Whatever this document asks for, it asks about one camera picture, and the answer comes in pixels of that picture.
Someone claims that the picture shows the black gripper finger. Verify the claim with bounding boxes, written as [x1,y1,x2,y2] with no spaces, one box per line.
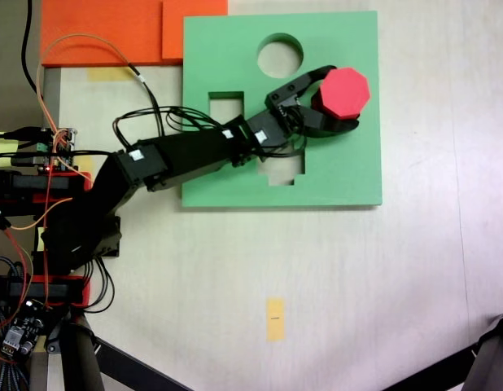
[294,64,339,93]
[303,103,361,138]

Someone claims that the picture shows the red octagonal pillar block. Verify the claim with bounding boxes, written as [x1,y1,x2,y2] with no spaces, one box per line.
[310,68,372,121]

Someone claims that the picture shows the large orange flat block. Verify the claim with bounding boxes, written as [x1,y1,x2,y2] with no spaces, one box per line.
[40,0,183,68]

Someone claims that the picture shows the green shape sorting board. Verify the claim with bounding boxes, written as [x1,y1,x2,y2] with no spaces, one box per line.
[180,11,383,211]

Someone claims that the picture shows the red black table clamp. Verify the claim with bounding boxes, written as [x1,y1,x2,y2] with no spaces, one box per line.
[0,170,93,204]
[0,275,92,309]

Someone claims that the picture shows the grey black tripod leg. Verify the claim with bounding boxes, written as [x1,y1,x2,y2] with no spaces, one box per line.
[465,305,503,391]

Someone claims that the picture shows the yellow sticky note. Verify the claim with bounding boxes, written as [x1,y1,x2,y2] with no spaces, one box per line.
[0,138,20,166]

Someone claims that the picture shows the black circuit board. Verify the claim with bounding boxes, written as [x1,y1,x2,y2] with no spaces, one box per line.
[0,315,46,364]

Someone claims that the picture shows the black gripper motor cable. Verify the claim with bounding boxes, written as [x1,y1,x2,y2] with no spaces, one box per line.
[255,130,308,160]

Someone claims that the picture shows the thin black wire white tag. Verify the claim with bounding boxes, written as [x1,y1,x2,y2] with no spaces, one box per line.
[128,63,165,138]

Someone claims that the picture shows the black motor cable loop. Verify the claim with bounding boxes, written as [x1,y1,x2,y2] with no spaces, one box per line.
[112,105,228,148]

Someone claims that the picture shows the thin orange wire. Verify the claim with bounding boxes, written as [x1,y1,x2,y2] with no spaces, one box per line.
[35,33,135,142]

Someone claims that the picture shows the green circuit board with wires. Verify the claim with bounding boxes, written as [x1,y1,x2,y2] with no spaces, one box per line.
[38,126,80,172]

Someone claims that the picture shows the black base wires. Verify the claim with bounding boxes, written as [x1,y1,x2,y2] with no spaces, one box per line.
[83,256,116,314]

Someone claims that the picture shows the thick black cable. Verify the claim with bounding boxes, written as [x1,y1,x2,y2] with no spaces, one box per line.
[22,0,42,95]

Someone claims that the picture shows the black USB cable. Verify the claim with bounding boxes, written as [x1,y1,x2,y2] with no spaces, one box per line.
[0,126,45,142]

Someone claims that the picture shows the thin red wire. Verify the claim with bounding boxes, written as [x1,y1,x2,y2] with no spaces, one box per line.
[43,166,54,306]

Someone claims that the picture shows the short orange wire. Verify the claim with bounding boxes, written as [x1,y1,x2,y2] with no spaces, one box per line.
[5,197,74,232]

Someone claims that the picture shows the braided grey cable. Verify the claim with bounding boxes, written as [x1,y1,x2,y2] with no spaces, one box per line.
[0,254,33,391]

